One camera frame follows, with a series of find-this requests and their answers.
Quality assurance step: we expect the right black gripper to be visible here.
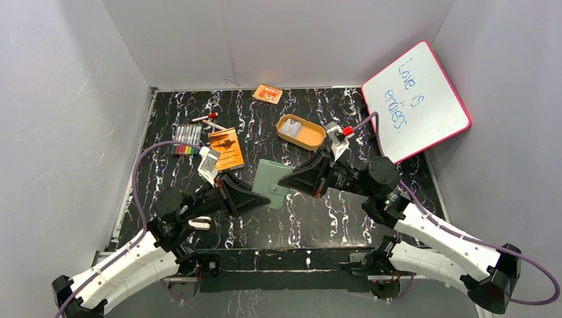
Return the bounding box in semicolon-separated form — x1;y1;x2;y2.
278;146;374;198

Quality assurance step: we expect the mint green card holder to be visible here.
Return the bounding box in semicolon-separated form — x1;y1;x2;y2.
252;159;293;209

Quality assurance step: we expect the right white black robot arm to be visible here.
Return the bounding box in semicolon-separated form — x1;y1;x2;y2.
278;150;521;314

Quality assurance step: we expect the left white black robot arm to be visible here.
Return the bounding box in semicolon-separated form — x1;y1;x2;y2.
52;172;270;317

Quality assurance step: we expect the white eraser block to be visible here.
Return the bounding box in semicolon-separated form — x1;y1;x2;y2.
188;216;211;231

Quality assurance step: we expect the tan oval tray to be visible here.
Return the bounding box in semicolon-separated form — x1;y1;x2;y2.
276;114;327;152

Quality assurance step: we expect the orange paperback book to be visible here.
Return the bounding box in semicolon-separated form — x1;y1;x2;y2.
208;128;245;172

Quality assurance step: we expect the pack of coloured markers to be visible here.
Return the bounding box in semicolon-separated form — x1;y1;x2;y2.
172;124;202;156

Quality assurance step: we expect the white marker pen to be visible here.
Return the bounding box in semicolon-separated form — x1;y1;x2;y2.
202;119;227;131

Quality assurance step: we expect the red capped marker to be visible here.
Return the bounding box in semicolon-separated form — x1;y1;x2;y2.
191;112;218;123

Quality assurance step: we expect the pink framed whiteboard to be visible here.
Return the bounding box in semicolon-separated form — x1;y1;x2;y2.
361;40;472;164

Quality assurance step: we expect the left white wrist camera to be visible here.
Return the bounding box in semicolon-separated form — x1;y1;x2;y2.
197;146;221;186

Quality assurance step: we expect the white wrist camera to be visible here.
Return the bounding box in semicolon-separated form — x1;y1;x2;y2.
197;146;221;186
325;121;354;161

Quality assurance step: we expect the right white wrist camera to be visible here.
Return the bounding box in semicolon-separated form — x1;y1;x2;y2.
325;121;354;161

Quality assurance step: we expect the black aluminium base frame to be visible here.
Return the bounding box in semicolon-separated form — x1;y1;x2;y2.
153;248;440;303

